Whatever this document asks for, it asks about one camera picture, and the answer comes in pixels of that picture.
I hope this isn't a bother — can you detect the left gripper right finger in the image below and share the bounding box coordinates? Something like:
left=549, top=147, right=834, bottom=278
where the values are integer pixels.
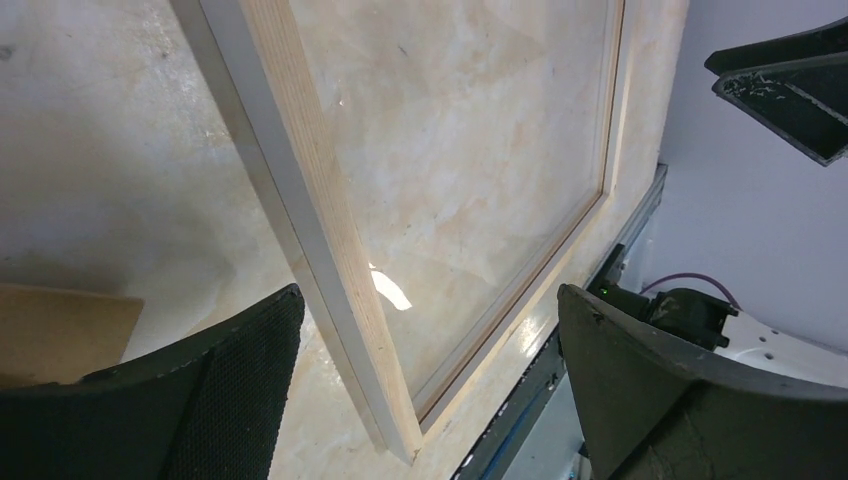
left=557, top=284, right=847, bottom=479

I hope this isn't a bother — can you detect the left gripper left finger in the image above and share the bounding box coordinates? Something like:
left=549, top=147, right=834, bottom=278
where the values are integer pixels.
left=1, top=284, right=305, bottom=479

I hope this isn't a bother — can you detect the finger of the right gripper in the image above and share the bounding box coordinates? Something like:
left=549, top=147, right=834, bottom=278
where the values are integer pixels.
left=704, top=18, right=847, bottom=167

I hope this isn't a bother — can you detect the light wooden picture frame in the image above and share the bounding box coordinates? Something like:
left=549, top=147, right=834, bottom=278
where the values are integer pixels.
left=173, top=1, right=642, bottom=468

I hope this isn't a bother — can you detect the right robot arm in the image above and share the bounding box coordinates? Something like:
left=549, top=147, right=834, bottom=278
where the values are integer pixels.
left=588, top=19, right=847, bottom=387

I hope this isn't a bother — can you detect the brown cardboard backing board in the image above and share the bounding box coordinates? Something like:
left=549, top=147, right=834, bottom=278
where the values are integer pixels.
left=1, top=284, right=144, bottom=390

